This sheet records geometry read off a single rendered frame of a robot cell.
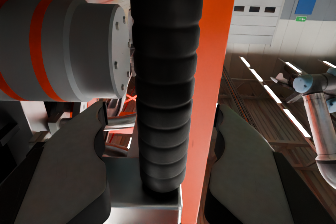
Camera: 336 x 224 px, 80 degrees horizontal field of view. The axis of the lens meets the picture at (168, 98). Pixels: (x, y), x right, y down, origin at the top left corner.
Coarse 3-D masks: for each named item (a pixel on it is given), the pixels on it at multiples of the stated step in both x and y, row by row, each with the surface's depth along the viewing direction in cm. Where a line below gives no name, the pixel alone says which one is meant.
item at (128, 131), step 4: (128, 96) 713; (136, 96) 714; (128, 100) 721; (128, 128) 401; (132, 128) 401; (112, 132) 405; (116, 132) 405; (120, 132) 406; (124, 132) 406; (128, 132) 406; (132, 132) 406
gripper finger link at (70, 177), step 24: (72, 120) 10; (96, 120) 10; (48, 144) 9; (72, 144) 9; (96, 144) 9; (48, 168) 8; (72, 168) 8; (96, 168) 8; (48, 192) 7; (72, 192) 7; (96, 192) 7; (24, 216) 6; (48, 216) 6; (72, 216) 6; (96, 216) 7
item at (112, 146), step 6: (36, 132) 33; (42, 132) 33; (48, 132) 34; (36, 138) 32; (42, 138) 32; (48, 138) 33; (30, 144) 31; (108, 144) 32; (114, 144) 32; (108, 150) 31; (114, 150) 31; (120, 150) 31; (126, 150) 31; (114, 156) 31; (120, 156) 31; (126, 156) 30
